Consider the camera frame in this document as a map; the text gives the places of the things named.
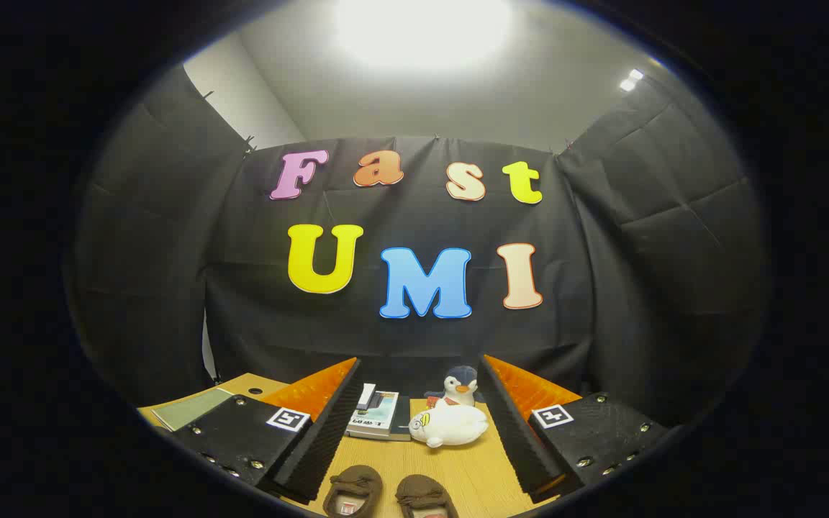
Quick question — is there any grey penguin plush toy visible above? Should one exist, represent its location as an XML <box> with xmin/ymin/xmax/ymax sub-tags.
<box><xmin>425</xmin><ymin>365</ymin><xmax>484</xmax><ymax>407</ymax></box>

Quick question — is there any black book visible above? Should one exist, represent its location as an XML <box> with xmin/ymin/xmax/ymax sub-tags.
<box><xmin>389</xmin><ymin>396</ymin><xmax>412</xmax><ymax>441</ymax></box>

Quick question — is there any brown fuzzy slipper shoe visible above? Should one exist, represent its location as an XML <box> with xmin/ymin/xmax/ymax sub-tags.
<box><xmin>322</xmin><ymin>465</ymin><xmax>384</xmax><ymax>518</ymax></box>
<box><xmin>395</xmin><ymin>473</ymin><xmax>460</xmax><ymax>518</ymax></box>

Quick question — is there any green fabric storage box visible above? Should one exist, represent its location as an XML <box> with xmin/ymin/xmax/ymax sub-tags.
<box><xmin>152</xmin><ymin>388</ymin><xmax>235</xmax><ymax>432</ymax></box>

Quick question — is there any light blue cover book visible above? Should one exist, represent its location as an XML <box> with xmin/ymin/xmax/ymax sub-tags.
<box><xmin>347</xmin><ymin>391</ymin><xmax>399</xmax><ymax>438</ymax></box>

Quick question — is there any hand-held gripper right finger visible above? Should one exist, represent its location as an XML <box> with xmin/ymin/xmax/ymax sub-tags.
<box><xmin>478</xmin><ymin>353</ymin><xmax>674</xmax><ymax>504</ymax></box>

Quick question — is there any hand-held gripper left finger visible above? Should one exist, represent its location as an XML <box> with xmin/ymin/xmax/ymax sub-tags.
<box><xmin>170</xmin><ymin>357</ymin><xmax>362</xmax><ymax>504</ymax></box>

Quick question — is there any white round plush toy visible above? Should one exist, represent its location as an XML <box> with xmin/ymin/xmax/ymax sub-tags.
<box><xmin>409</xmin><ymin>398</ymin><xmax>489</xmax><ymax>449</ymax></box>

